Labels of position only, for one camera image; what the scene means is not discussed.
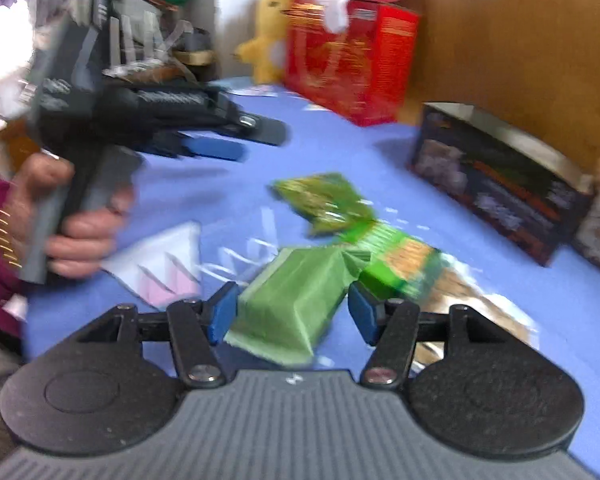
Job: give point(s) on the green cracker packet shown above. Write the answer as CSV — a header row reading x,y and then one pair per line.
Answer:
x,y
405,265

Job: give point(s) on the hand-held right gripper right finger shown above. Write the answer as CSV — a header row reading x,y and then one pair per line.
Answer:
x,y
362,317

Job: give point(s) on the red gift box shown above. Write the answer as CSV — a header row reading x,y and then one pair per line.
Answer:
x,y
350,70

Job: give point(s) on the clear silver nut packet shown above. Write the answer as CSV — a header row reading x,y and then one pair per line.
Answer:
x,y
475,305

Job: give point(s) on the green round-logo snack packet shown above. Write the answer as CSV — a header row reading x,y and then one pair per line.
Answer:
x,y
325,205

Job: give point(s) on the black cardboard box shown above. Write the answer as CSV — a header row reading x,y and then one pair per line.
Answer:
x,y
490,195

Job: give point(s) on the light green plain snack packet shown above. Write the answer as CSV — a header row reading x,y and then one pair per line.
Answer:
x,y
290,305

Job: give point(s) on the wooden headboard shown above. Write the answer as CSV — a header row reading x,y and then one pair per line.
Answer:
x,y
505,35

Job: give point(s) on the person's left hand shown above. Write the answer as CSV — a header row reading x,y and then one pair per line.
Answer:
x,y
85,240

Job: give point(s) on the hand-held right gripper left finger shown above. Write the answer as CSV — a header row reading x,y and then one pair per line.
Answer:
x,y
222,317

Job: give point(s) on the yellow duck plush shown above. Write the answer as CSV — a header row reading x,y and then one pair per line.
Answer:
x,y
267,45

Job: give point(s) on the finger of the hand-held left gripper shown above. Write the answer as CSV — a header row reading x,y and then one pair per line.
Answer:
x,y
215,150
260,131

